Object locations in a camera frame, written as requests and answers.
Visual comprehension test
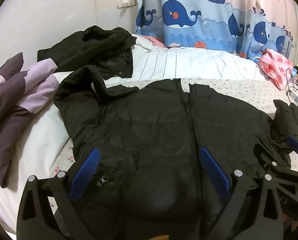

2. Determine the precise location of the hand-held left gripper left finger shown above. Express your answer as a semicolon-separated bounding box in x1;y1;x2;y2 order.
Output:
17;148;102;240

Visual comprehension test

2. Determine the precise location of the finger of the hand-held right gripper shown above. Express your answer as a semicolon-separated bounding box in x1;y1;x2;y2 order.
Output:
253;144;298;181
286;135;298;158

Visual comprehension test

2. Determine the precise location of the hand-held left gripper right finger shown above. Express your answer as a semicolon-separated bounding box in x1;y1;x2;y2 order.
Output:
199;146;284;240

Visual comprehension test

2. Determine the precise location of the black puffer jacket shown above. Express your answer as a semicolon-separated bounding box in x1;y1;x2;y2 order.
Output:
54;65;298;240

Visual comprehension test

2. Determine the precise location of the pink checked cloth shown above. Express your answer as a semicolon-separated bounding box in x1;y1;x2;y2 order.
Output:
258;48;295;90

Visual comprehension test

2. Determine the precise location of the purple and lavender jacket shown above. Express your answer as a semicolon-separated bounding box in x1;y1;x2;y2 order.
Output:
0;52;60;188

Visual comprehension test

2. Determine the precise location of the white striped duvet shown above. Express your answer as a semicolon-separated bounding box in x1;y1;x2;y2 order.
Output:
0;34;270;233

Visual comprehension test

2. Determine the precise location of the crumpled black jacket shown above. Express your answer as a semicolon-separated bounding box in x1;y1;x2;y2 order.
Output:
37;25;137;78

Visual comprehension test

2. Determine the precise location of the small pink cloth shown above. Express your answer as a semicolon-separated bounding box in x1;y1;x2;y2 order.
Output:
142;35;166;47

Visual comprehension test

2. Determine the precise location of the whale print curtain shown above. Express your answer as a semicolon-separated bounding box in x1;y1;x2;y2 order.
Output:
134;0;298;59

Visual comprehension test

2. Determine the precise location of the black cable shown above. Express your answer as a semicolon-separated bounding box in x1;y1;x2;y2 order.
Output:
285;64;298;120

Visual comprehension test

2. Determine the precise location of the white wall socket strip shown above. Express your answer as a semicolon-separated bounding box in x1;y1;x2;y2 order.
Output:
118;0;136;8

